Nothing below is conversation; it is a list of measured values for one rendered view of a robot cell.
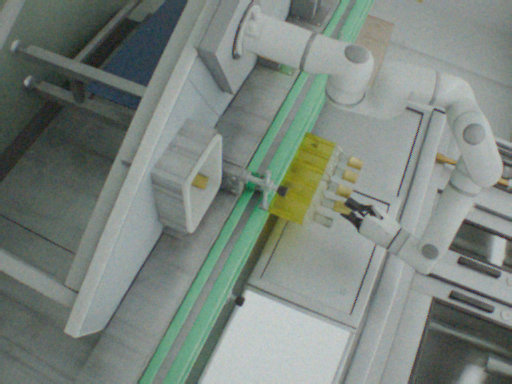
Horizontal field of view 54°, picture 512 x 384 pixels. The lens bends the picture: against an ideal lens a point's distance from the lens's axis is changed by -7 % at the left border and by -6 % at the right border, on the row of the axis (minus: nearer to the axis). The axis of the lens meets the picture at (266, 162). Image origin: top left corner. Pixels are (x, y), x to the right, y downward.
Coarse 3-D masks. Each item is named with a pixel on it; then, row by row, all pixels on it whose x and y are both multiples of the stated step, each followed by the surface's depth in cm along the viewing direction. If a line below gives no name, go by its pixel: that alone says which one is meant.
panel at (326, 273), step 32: (288, 224) 162; (320, 224) 163; (288, 256) 155; (320, 256) 156; (352, 256) 157; (256, 288) 149; (288, 288) 149; (320, 288) 150; (352, 288) 151; (320, 320) 144; (352, 320) 144
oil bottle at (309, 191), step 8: (288, 176) 153; (296, 176) 154; (280, 184) 151; (288, 184) 152; (296, 184) 152; (304, 184) 152; (312, 184) 152; (288, 192) 151; (296, 192) 150; (304, 192) 150; (312, 192) 151; (320, 192) 151; (312, 200) 150; (320, 200) 150
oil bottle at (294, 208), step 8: (272, 200) 148; (280, 200) 149; (288, 200) 149; (296, 200) 149; (304, 200) 149; (272, 208) 150; (280, 208) 148; (288, 208) 147; (296, 208) 148; (304, 208) 148; (312, 208) 148; (280, 216) 151; (288, 216) 150; (296, 216) 148; (304, 216) 147; (312, 216) 147; (304, 224) 150
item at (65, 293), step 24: (24, 0) 130; (192, 0) 122; (0, 24) 128; (192, 24) 121; (0, 48) 129; (168, 48) 120; (168, 72) 119; (144, 96) 119; (144, 120) 118; (120, 168) 116; (96, 216) 115; (96, 240) 114; (0, 264) 116; (24, 264) 115; (72, 264) 114; (48, 288) 113; (72, 288) 113
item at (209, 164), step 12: (216, 144) 125; (204, 156) 117; (216, 156) 129; (204, 168) 134; (216, 168) 133; (216, 180) 137; (192, 192) 136; (204, 192) 136; (216, 192) 137; (192, 204) 134; (204, 204) 134; (192, 216) 132; (192, 228) 129
